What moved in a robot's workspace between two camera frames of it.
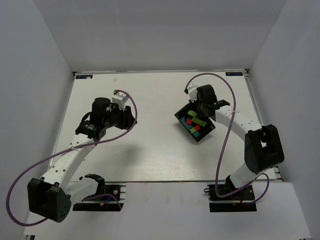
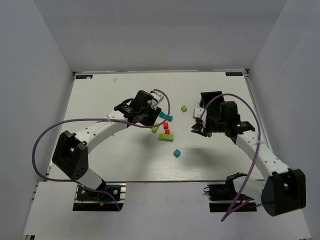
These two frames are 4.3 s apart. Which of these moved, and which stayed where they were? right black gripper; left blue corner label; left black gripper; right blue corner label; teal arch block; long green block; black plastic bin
Moved: left black gripper; right black gripper; long green block; teal arch block; black plastic bin
Stayed: right blue corner label; left blue corner label
